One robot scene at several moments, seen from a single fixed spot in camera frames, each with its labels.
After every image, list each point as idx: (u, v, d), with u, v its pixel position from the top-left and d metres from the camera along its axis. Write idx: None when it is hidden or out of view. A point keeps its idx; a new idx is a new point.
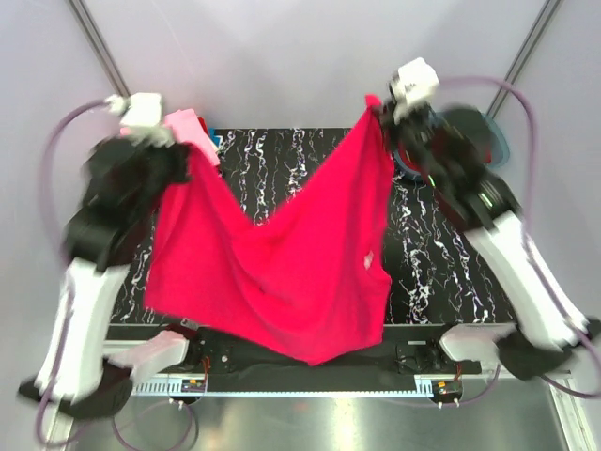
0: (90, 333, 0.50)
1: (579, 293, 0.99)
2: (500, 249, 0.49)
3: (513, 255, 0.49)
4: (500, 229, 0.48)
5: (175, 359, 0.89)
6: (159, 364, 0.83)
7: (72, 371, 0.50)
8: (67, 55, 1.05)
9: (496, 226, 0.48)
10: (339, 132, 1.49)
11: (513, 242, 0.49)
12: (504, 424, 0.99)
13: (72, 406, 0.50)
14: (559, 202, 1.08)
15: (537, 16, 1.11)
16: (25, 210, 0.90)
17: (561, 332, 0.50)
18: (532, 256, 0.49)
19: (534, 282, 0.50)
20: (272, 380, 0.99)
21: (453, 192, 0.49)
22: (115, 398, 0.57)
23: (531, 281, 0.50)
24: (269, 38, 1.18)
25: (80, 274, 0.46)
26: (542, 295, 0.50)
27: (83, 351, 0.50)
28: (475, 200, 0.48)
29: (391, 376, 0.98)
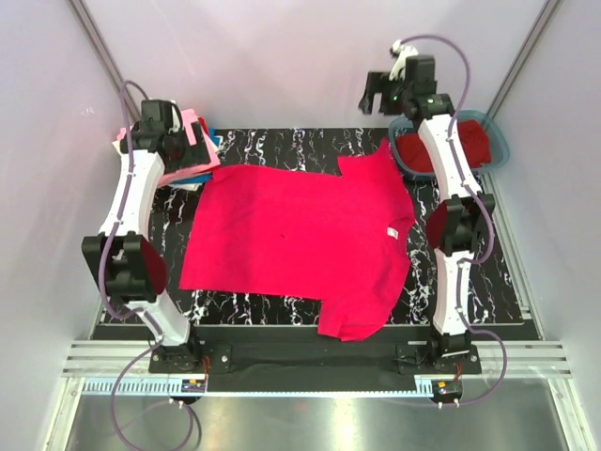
0: (142, 200, 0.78)
1: (579, 293, 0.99)
2: (432, 134, 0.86)
3: (438, 137, 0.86)
4: (432, 122, 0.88)
5: (181, 335, 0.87)
6: (171, 326, 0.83)
7: (132, 221, 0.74)
8: (67, 54, 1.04)
9: (433, 116, 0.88)
10: (339, 133, 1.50)
11: (439, 132, 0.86)
12: (504, 423, 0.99)
13: (137, 236, 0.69)
14: (559, 200, 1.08)
15: (539, 14, 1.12)
16: (25, 209, 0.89)
17: (456, 187, 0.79)
18: (451, 139, 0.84)
19: (447, 154, 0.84)
20: (273, 380, 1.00)
21: (410, 101, 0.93)
22: (155, 271, 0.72)
23: (445, 154, 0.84)
24: (270, 38, 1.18)
25: (139, 158, 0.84)
26: (450, 166, 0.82)
27: (137, 215, 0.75)
28: (423, 102, 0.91)
29: (391, 376, 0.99)
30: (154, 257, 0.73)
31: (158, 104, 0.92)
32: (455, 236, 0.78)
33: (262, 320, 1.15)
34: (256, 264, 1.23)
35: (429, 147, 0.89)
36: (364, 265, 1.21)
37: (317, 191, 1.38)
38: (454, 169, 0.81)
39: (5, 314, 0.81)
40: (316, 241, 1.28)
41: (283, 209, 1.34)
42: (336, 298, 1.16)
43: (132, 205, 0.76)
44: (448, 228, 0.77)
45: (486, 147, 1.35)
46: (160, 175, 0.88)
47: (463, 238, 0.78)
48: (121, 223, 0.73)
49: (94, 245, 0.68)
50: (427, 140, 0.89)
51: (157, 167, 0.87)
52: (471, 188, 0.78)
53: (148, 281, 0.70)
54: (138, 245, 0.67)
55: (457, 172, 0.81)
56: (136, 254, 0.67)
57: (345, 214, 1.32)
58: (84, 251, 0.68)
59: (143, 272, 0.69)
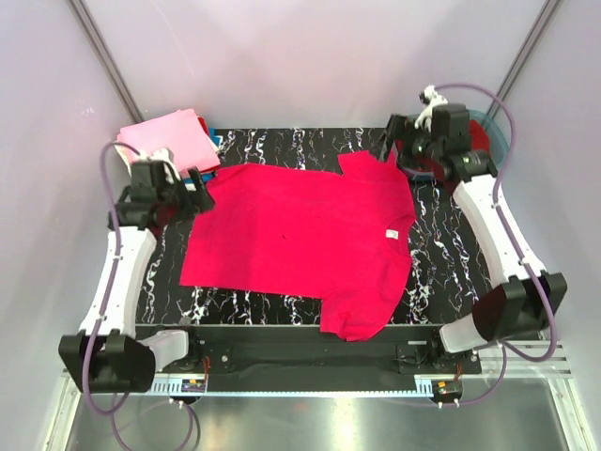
0: (130, 288, 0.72)
1: (579, 294, 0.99)
2: (477, 202, 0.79)
3: (483, 205, 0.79)
4: (473, 189, 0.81)
5: (179, 352, 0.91)
6: (167, 357, 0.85)
7: (115, 318, 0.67)
8: (66, 54, 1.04)
9: (472, 178, 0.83)
10: (339, 132, 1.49)
11: (485, 198, 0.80)
12: (503, 423, 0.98)
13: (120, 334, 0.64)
14: (559, 200, 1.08)
15: (539, 14, 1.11)
16: (25, 209, 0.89)
17: (515, 267, 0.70)
18: (497, 206, 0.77)
19: (496, 225, 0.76)
20: (273, 380, 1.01)
21: (443, 158, 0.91)
22: (140, 365, 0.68)
23: (494, 225, 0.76)
24: (270, 37, 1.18)
25: (126, 233, 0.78)
26: (502, 240, 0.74)
27: (123, 307, 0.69)
28: (459, 163, 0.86)
29: (391, 376, 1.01)
30: (140, 351, 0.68)
31: (147, 169, 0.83)
32: (516, 325, 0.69)
33: (261, 320, 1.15)
34: (257, 262, 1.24)
35: (471, 214, 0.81)
36: (364, 267, 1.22)
37: (320, 191, 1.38)
38: (510, 244, 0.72)
39: (6, 313, 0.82)
40: (316, 241, 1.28)
41: (285, 208, 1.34)
42: (338, 299, 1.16)
43: (117, 293, 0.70)
44: (509, 317, 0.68)
45: (486, 145, 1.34)
46: (151, 252, 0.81)
47: (525, 328, 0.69)
48: (103, 318, 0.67)
49: (73, 347, 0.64)
50: (470, 207, 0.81)
51: (147, 245, 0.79)
52: (533, 269, 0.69)
53: (133, 381, 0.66)
54: (121, 345, 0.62)
55: (514, 247, 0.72)
56: (118, 355, 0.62)
57: (345, 217, 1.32)
58: (65, 357, 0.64)
59: (126, 373, 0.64)
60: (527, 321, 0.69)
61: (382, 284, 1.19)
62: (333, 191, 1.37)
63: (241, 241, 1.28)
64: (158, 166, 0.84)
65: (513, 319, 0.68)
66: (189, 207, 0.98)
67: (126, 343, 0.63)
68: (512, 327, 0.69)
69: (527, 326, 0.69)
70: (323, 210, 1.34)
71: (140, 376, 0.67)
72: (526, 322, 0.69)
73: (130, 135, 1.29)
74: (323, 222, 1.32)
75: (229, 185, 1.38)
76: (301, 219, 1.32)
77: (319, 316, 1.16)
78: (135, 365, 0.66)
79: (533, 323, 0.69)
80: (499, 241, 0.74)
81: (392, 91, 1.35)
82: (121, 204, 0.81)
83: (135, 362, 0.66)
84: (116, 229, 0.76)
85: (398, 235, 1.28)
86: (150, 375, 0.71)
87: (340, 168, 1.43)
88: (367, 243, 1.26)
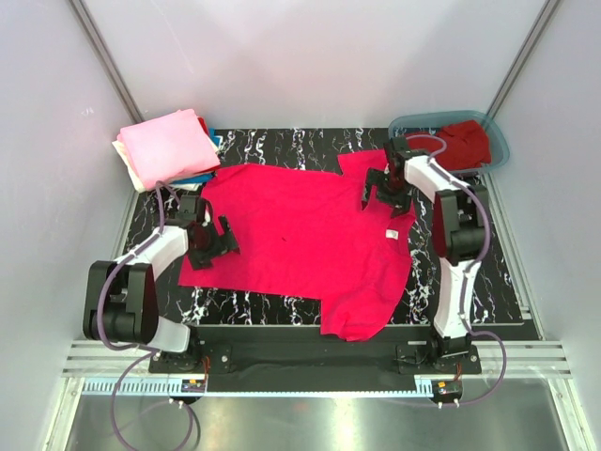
0: (158, 253, 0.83)
1: (578, 293, 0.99)
2: (414, 164, 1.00)
3: (419, 164, 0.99)
4: (412, 160, 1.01)
5: (180, 347, 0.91)
6: (167, 341, 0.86)
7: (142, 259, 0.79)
8: (66, 54, 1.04)
9: (410, 159, 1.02)
10: (339, 132, 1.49)
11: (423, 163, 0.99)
12: (503, 422, 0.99)
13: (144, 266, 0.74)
14: (559, 200, 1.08)
15: (539, 14, 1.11)
16: (25, 209, 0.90)
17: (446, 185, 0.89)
18: (431, 163, 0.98)
19: (430, 171, 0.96)
20: (274, 380, 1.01)
21: (392, 156, 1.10)
22: (148, 310, 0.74)
23: (429, 172, 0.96)
24: (270, 37, 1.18)
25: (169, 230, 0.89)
26: (436, 178, 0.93)
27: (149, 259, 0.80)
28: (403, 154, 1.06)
29: (391, 376, 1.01)
30: (152, 303, 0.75)
31: (193, 199, 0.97)
32: (465, 237, 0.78)
33: (262, 320, 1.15)
34: (257, 263, 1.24)
35: (417, 180, 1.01)
36: (362, 268, 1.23)
37: (320, 191, 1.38)
38: (439, 177, 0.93)
39: (5, 313, 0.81)
40: (317, 240, 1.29)
41: (285, 208, 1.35)
42: (338, 300, 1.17)
43: (151, 248, 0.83)
44: (452, 224, 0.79)
45: (486, 147, 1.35)
46: (178, 252, 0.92)
47: (473, 241, 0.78)
48: (134, 256, 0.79)
49: (101, 270, 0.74)
50: (413, 173, 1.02)
51: (181, 243, 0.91)
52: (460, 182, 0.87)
53: (137, 317, 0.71)
54: (139, 270, 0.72)
55: (443, 178, 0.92)
56: (134, 278, 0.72)
57: (344, 217, 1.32)
58: (91, 276, 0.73)
59: (134, 303, 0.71)
60: (471, 235, 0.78)
61: (381, 285, 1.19)
62: (332, 192, 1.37)
63: (244, 241, 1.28)
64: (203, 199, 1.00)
65: (457, 229, 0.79)
66: (217, 244, 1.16)
67: (147, 272, 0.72)
68: (461, 240, 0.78)
69: (474, 238, 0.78)
70: (323, 210, 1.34)
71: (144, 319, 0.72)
72: (470, 235, 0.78)
73: (130, 135, 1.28)
74: (323, 222, 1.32)
75: (230, 185, 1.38)
76: (300, 220, 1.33)
77: (319, 316, 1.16)
78: (146, 302, 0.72)
79: (479, 237, 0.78)
80: (432, 178, 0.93)
81: (392, 91, 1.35)
82: (167, 220, 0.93)
83: (146, 299, 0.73)
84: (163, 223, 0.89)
85: (398, 235, 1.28)
86: (150, 336, 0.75)
87: (340, 168, 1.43)
88: (367, 244, 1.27)
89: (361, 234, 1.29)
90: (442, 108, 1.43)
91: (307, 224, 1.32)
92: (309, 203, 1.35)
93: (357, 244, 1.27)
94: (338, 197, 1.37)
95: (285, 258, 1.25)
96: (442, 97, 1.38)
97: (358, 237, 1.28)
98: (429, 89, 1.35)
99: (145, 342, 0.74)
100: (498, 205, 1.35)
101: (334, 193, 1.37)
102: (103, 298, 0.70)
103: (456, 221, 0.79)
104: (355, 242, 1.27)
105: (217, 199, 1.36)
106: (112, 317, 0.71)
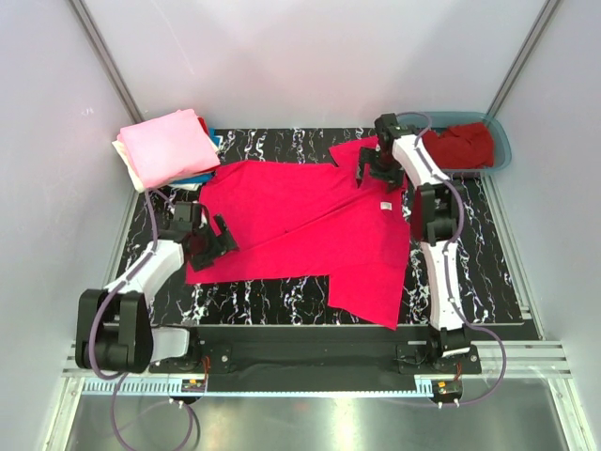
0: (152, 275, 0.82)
1: (579, 293, 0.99)
2: (402, 146, 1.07)
3: (408, 147, 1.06)
4: (401, 140, 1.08)
5: (179, 350, 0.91)
6: (165, 350, 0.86)
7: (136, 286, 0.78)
8: (66, 54, 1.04)
9: (401, 137, 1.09)
10: (339, 132, 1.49)
11: (409, 144, 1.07)
12: (503, 421, 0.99)
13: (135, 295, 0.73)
14: (559, 200, 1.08)
15: (539, 14, 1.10)
16: (24, 210, 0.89)
17: (428, 179, 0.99)
18: (418, 147, 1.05)
19: (417, 157, 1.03)
20: (273, 381, 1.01)
21: (382, 132, 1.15)
22: (143, 339, 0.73)
23: (415, 158, 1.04)
24: (270, 38, 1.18)
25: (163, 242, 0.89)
26: (421, 166, 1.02)
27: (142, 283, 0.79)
28: (392, 130, 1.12)
29: (391, 376, 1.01)
30: (146, 331, 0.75)
31: (189, 206, 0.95)
32: (437, 225, 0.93)
33: (262, 320, 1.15)
34: (259, 257, 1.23)
35: (403, 161, 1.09)
36: (363, 240, 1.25)
37: (311, 172, 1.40)
38: (423, 166, 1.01)
39: (5, 314, 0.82)
40: (315, 216, 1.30)
41: (285, 194, 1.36)
42: (344, 274, 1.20)
43: (145, 270, 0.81)
44: (427, 214, 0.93)
45: (491, 150, 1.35)
46: (174, 268, 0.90)
47: (443, 227, 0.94)
48: (127, 283, 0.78)
49: (92, 299, 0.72)
50: (399, 152, 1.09)
51: (177, 257, 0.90)
52: (441, 178, 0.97)
53: (130, 348, 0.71)
54: (130, 303, 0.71)
55: (427, 168, 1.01)
56: (128, 311, 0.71)
57: (336, 194, 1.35)
58: (82, 306, 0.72)
59: (128, 336, 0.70)
60: (441, 223, 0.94)
61: (386, 255, 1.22)
62: (323, 172, 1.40)
63: (247, 234, 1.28)
64: (198, 206, 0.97)
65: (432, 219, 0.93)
66: (216, 246, 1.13)
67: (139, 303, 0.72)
68: (435, 226, 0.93)
69: (445, 225, 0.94)
70: (317, 190, 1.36)
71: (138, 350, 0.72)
72: (441, 223, 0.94)
73: (130, 135, 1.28)
74: (319, 200, 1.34)
75: (229, 183, 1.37)
76: (301, 210, 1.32)
77: (319, 316, 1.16)
78: (139, 333, 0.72)
79: (446, 224, 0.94)
80: (418, 167, 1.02)
81: (393, 91, 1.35)
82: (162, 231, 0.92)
83: (139, 332, 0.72)
84: (157, 239, 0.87)
85: (392, 206, 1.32)
86: (146, 363, 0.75)
87: (335, 162, 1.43)
88: (363, 217, 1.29)
89: (356, 208, 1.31)
90: (443, 108, 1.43)
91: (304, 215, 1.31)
92: (304, 185, 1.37)
93: (354, 219, 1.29)
94: (330, 177, 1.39)
95: (287, 243, 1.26)
96: (443, 98, 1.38)
97: (355, 211, 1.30)
98: (429, 89, 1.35)
99: (139, 372, 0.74)
100: (497, 204, 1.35)
101: (326, 172, 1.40)
102: (94, 331, 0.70)
103: (432, 212, 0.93)
104: (352, 216, 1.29)
105: (217, 196, 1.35)
106: (105, 346, 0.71)
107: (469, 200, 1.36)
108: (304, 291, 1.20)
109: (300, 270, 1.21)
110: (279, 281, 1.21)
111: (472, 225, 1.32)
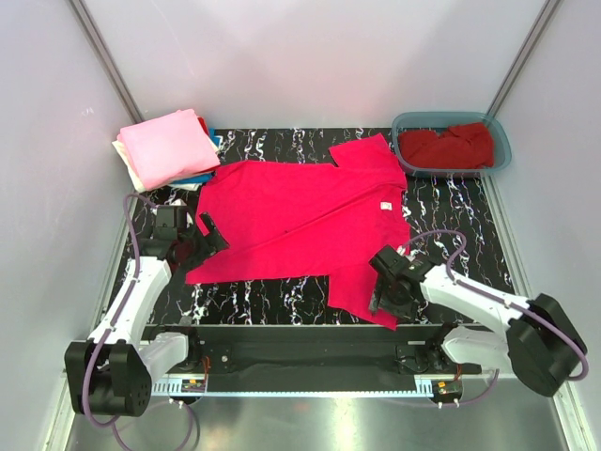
0: (140, 309, 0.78)
1: (579, 293, 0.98)
2: (437, 286, 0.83)
3: (444, 286, 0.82)
4: (429, 278, 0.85)
5: (179, 355, 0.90)
6: (167, 358, 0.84)
7: (123, 329, 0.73)
8: (66, 54, 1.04)
9: (425, 274, 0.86)
10: (339, 132, 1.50)
11: (443, 281, 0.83)
12: (503, 421, 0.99)
13: (126, 346, 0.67)
14: (560, 201, 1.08)
15: (539, 14, 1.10)
16: (25, 209, 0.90)
17: (507, 312, 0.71)
18: (456, 281, 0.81)
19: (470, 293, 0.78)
20: (273, 381, 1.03)
21: (392, 277, 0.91)
22: (141, 384, 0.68)
23: (467, 295, 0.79)
24: (270, 38, 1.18)
25: (146, 262, 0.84)
26: (481, 301, 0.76)
27: (131, 322, 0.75)
28: (408, 272, 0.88)
29: (390, 375, 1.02)
30: (143, 372, 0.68)
31: (172, 209, 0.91)
32: (561, 362, 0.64)
33: (262, 320, 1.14)
34: (260, 256, 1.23)
35: (453, 305, 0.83)
36: (363, 239, 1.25)
37: (311, 172, 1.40)
38: (489, 298, 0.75)
39: (4, 314, 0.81)
40: (314, 216, 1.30)
41: (285, 194, 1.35)
42: (344, 274, 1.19)
43: (130, 306, 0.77)
44: (543, 355, 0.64)
45: (490, 150, 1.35)
46: (162, 286, 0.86)
47: (570, 361, 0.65)
48: (112, 329, 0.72)
49: (81, 353, 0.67)
50: (436, 294, 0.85)
51: (162, 275, 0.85)
52: (520, 304, 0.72)
53: (129, 396, 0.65)
54: (119, 354, 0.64)
55: (495, 299, 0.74)
56: (116, 363, 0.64)
57: (336, 193, 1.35)
58: (69, 362, 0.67)
59: (121, 385, 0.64)
60: (563, 354, 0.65)
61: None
62: (322, 172, 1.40)
63: (246, 233, 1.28)
64: (181, 210, 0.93)
65: (551, 359, 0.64)
66: (205, 246, 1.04)
67: (130, 354, 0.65)
68: (558, 366, 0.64)
69: (569, 356, 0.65)
70: (317, 190, 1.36)
71: (137, 396, 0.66)
72: (562, 355, 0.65)
73: (130, 135, 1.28)
74: (319, 200, 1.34)
75: (228, 182, 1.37)
76: (301, 210, 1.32)
77: (319, 316, 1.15)
78: (134, 381, 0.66)
79: (570, 353, 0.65)
80: (479, 303, 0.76)
81: (392, 91, 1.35)
82: (147, 241, 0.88)
83: (133, 378, 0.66)
84: (137, 259, 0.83)
85: (392, 206, 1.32)
86: (146, 402, 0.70)
87: (334, 162, 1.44)
88: (364, 218, 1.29)
89: (356, 209, 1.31)
90: (442, 108, 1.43)
91: (304, 215, 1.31)
92: (304, 185, 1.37)
93: (356, 219, 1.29)
94: (330, 176, 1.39)
95: (287, 243, 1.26)
96: (443, 97, 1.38)
97: (355, 211, 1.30)
98: (429, 89, 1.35)
99: (144, 408, 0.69)
100: (497, 204, 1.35)
101: (325, 171, 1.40)
102: (87, 382, 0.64)
103: (546, 349, 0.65)
104: (353, 217, 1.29)
105: (216, 195, 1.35)
106: (103, 391, 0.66)
107: (469, 200, 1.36)
108: (304, 291, 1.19)
109: (299, 271, 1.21)
110: (279, 281, 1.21)
111: (472, 225, 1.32)
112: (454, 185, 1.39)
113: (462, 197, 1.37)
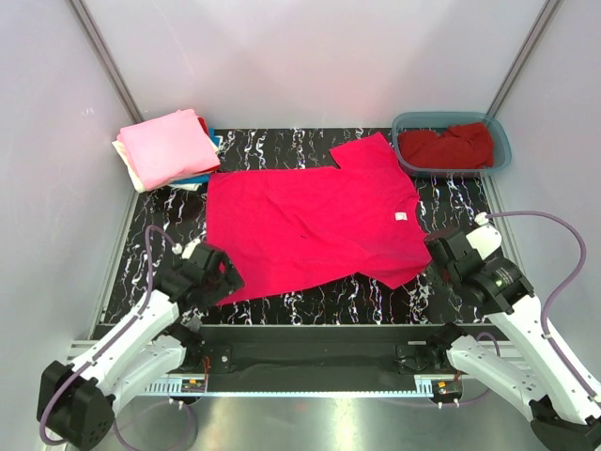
0: (128, 350, 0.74)
1: (578, 293, 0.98)
2: (521, 330, 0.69)
3: (531, 334, 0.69)
4: (513, 314, 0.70)
5: (173, 366, 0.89)
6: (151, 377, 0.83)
7: (102, 367, 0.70)
8: (67, 55, 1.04)
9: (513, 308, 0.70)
10: (339, 132, 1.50)
11: (531, 326, 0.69)
12: (502, 419, 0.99)
13: (96, 387, 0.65)
14: (559, 201, 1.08)
15: (538, 14, 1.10)
16: (25, 210, 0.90)
17: (590, 406, 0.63)
18: (548, 338, 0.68)
19: (557, 361, 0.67)
20: (273, 379, 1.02)
21: (453, 271, 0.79)
22: (100, 423, 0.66)
23: (550, 357, 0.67)
24: (270, 39, 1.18)
25: (158, 298, 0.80)
26: (563, 370, 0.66)
27: (114, 362, 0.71)
28: (484, 278, 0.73)
29: (391, 376, 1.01)
30: (103, 414, 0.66)
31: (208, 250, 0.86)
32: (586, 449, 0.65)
33: (262, 320, 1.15)
34: (269, 260, 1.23)
35: (514, 342, 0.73)
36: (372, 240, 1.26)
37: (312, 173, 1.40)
38: (577, 380, 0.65)
39: (5, 313, 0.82)
40: (319, 218, 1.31)
41: (287, 196, 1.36)
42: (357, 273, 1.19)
43: (118, 345, 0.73)
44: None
45: (490, 151, 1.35)
46: (165, 325, 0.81)
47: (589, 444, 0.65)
48: (92, 364, 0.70)
49: (55, 375, 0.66)
50: (509, 329, 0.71)
51: (168, 318, 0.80)
52: None
53: (81, 435, 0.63)
54: (86, 396, 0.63)
55: (582, 382, 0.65)
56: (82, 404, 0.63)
57: (341, 194, 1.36)
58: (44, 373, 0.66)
59: (80, 423, 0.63)
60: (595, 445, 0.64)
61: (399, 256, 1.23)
62: (324, 173, 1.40)
63: (250, 235, 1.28)
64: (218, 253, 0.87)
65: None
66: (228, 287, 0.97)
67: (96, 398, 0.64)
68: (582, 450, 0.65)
69: None
70: (320, 190, 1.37)
71: (90, 435, 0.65)
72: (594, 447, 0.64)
73: (130, 135, 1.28)
74: (324, 201, 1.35)
75: (229, 185, 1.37)
76: (305, 211, 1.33)
77: (319, 316, 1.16)
78: (92, 422, 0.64)
79: None
80: (561, 374, 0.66)
81: (392, 91, 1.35)
82: (168, 278, 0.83)
83: (92, 419, 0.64)
84: (148, 294, 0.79)
85: (407, 215, 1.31)
86: (98, 439, 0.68)
87: (334, 161, 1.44)
88: (372, 219, 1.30)
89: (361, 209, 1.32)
90: (441, 109, 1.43)
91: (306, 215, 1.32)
92: (307, 186, 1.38)
93: (361, 220, 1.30)
94: (332, 177, 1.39)
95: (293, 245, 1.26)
96: (442, 98, 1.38)
97: (361, 212, 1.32)
98: (429, 90, 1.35)
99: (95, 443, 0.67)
100: (497, 204, 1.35)
101: (329, 173, 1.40)
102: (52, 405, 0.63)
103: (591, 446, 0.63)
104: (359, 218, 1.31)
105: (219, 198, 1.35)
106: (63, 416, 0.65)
107: (469, 200, 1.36)
108: (304, 291, 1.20)
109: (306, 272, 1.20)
110: None
111: None
112: (454, 185, 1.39)
113: (462, 197, 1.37)
